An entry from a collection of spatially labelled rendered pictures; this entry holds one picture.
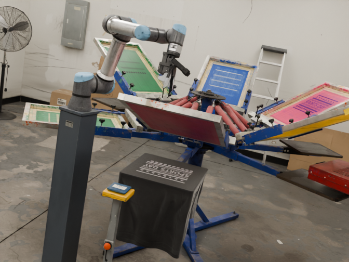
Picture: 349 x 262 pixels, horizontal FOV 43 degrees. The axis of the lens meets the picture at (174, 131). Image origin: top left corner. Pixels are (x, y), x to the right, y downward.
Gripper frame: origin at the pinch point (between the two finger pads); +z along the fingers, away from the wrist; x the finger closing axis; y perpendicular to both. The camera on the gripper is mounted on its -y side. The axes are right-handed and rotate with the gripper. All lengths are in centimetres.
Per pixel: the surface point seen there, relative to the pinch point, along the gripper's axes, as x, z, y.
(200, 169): -66, 36, -18
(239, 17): -436, -198, 25
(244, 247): -195, 95, -58
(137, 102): -10.9, 7.6, 17.5
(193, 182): -41, 43, -19
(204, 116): -11.0, 7.2, -20.3
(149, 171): -40, 44, 8
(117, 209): -2, 65, 11
